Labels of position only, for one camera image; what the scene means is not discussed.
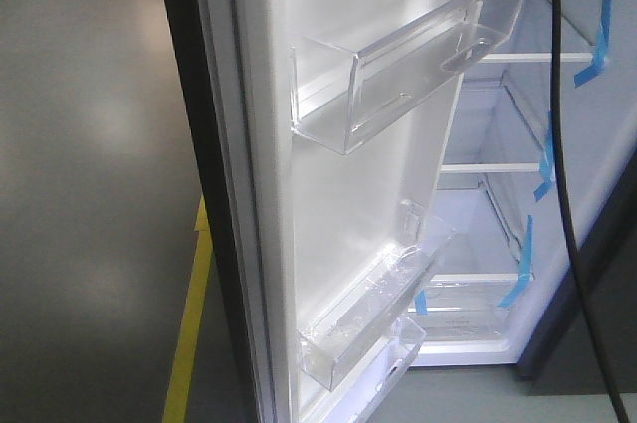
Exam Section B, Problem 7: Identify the grey fridge door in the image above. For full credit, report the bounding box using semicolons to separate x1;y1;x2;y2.
151;0;541;423

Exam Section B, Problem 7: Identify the clear fridge crisper drawer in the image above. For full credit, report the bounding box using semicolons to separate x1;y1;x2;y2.
407;273;533;341

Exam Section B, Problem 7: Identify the clear upper door bin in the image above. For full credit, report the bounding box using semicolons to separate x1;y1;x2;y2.
291;0;523;154

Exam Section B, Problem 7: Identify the clear door bin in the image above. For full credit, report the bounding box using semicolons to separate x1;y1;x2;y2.
299;315;426;422
298;200;457;391
291;0;523;154

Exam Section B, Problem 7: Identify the clear middle door bin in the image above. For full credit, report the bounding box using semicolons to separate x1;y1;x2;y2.
298;200;457;391

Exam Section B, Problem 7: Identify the clear lower door bin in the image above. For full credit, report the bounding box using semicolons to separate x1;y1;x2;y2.
299;315;426;422

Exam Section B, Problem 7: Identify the black cable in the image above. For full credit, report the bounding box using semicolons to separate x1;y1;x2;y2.
547;0;636;423

